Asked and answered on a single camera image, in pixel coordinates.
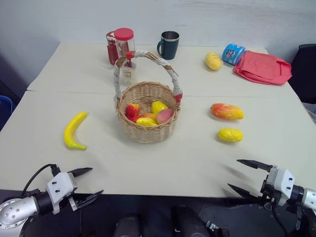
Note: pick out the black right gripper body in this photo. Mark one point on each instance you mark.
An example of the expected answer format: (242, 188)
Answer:
(264, 191)

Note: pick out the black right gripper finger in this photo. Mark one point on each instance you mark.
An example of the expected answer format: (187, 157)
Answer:
(243, 190)
(254, 164)

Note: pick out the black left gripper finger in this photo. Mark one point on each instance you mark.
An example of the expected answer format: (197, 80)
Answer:
(89, 197)
(81, 171)

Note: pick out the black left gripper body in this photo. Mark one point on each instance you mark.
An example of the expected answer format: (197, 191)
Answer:
(66, 203)

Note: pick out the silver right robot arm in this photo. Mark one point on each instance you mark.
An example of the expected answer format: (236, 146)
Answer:
(308, 200)

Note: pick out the yellow banana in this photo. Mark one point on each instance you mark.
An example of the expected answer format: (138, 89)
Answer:
(70, 130)

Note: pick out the large orange-yellow mango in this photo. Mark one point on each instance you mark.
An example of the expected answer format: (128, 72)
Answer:
(225, 111)

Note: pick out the small orange-red mango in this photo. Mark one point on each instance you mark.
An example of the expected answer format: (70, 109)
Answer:
(145, 116)

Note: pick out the pink folded cloth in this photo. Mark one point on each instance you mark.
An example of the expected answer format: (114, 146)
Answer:
(261, 67)

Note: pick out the blue plastic object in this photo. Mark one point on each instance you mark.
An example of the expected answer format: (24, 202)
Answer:
(5, 108)

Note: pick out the pink peach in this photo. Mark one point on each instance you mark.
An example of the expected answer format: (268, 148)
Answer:
(164, 116)

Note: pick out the small bottle with red cap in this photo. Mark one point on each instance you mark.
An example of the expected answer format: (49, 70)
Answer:
(128, 75)

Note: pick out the blue cartoon tin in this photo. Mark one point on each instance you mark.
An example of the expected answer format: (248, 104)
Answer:
(231, 54)

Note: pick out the clear jar with red lid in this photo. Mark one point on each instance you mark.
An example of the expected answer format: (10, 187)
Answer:
(124, 42)

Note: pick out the dark green steel mug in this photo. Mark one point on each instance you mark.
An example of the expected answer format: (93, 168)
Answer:
(169, 48)

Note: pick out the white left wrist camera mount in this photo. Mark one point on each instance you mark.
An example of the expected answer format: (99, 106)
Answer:
(59, 187)

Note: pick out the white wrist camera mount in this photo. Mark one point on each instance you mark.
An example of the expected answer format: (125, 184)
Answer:
(59, 187)
(282, 185)

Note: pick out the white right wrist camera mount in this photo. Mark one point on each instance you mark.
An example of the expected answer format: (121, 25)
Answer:
(282, 185)

